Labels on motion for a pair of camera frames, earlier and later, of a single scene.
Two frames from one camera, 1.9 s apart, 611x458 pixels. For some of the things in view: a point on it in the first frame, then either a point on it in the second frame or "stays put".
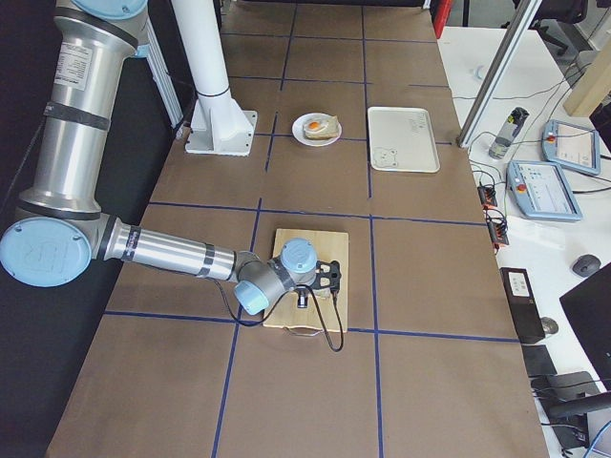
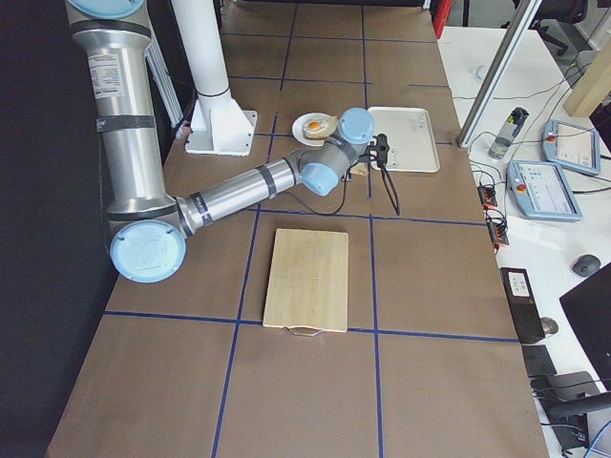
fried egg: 314,126 stays put
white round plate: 298,130 stays put
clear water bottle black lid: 508,134 stays put
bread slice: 323,293 → 361,168
